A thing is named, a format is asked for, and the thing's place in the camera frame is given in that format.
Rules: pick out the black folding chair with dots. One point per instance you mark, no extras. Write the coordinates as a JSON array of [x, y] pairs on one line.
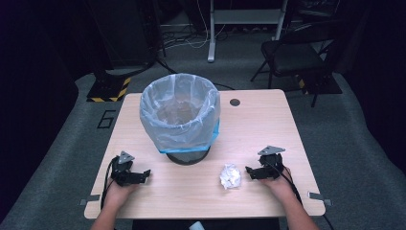
[[293, 57]]

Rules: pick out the small white object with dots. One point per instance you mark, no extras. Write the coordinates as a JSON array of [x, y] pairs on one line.
[[197, 226]]

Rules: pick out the person's left hand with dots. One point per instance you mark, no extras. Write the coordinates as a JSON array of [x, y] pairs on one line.
[[116, 193]]

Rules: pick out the black mesh trash bin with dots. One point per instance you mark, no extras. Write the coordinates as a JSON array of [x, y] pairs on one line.
[[188, 158]]

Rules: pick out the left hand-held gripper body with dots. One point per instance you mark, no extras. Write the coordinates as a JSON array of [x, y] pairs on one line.
[[123, 174]]

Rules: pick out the trash bin with plastic liner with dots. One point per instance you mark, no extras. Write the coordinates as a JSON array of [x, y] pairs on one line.
[[178, 134]]

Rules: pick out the person's right hand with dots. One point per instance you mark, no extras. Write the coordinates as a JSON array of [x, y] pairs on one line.
[[281, 187]]

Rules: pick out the black stand base striped edge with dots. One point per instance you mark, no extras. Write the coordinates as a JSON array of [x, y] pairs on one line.
[[108, 87]]

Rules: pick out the round grey table grommet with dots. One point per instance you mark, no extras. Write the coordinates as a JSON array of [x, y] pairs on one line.
[[235, 102]]

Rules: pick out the white metal desk frame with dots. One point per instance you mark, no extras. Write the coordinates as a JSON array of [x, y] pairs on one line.
[[244, 16]]

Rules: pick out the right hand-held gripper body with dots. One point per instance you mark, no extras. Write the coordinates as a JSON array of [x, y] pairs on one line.
[[270, 167]]

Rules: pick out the white paper ball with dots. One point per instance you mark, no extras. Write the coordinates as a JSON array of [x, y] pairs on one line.
[[230, 176]]

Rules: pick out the grey metal table bracket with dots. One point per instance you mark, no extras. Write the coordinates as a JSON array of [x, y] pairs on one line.
[[319, 197], [87, 200]]

